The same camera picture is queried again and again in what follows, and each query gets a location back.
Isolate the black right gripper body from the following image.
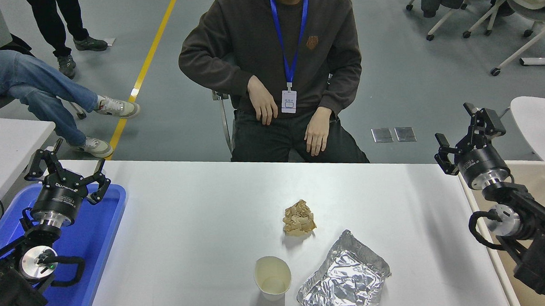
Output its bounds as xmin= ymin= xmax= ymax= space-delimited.
xmin=456 ymin=143 xmax=512 ymax=184

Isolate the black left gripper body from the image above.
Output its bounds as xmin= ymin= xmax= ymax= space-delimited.
xmin=30 ymin=173 xmax=90 ymax=222

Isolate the silver foil tray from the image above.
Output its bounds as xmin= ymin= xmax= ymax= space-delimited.
xmin=294 ymin=228 xmax=392 ymax=306

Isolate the blue lanyard with badge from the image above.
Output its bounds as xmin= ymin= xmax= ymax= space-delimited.
xmin=270 ymin=0 xmax=314 ymax=115

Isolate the white paper cup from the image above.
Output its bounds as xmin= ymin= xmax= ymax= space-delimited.
xmin=253 ymin=255 xmax=293 ymax=303

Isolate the person's left hand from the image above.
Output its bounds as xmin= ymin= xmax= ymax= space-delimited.
xmin=303 ymin=106 xmax=334 ymax=157

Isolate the person's right hand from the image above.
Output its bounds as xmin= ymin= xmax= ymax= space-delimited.
xmin=247 ymin=75 xmax=279 ymax=127

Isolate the white side table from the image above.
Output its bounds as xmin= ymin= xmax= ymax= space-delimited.
xmin=0 ymin=115 xmax=59 ymax=217

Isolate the metal floor plate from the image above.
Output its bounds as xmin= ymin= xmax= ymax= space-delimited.
xmin=394 ymin=126 xmax=417 ymax=143
xmin=371 ymin=128 xmax=394 ymax=143

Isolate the white round chair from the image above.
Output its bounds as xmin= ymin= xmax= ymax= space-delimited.
xmin=500 ymin=96 xmax=545 ymax=166

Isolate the large pale bin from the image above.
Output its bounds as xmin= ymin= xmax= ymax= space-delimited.
xmin=456 ymin=158 xmax=545 ymax=306

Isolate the blue plastic tray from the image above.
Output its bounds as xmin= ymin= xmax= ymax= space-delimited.
xmin=0 ymin=180 xmax=131 ymax=306

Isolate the person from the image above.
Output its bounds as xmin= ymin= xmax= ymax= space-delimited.
xmin=25 ymin=0 xmax=110 ymax=81
xmin=176 ymin=0 xmax=370 ymax=170
xmin=0 ymin=0 xmax=143 ymax=162

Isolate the white wheeled stand base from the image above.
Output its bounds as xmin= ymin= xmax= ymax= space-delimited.
xmin=489 ymin=24 xmax=545 ymax=77

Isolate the white-legged office chair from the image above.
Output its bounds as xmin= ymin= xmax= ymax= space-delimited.
xmin=405 ymin=0 xmax=482 ymax=42

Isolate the white and grey office chair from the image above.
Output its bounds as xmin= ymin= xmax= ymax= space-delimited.
xmin=212 ymin=73 xmax=341 ymax=166

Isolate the crumpled tan paper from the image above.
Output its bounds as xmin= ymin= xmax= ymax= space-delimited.
xmin=281 ymin=199 xmax=318 ymax=237

